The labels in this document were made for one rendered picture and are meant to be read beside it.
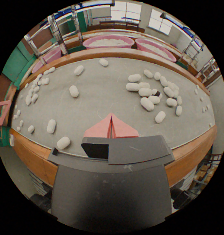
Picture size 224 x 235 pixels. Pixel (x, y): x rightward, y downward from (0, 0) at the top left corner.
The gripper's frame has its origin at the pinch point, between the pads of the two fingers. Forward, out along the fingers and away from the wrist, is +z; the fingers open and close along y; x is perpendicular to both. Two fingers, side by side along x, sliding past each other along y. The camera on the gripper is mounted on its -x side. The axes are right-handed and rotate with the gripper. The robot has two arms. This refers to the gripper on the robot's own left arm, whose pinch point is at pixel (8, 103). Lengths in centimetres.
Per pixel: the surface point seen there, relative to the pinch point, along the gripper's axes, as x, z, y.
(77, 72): 0.0, 14.7, -21.3
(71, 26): -188, 198, 89
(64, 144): 12.0, 0.7, -21.8
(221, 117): 17, 2, -492
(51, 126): 9.9, 3.2, -17.4
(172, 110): 8.3, 7.6, -47.8
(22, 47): -48, 28, 44
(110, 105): 7.7, 8.2, -30.7
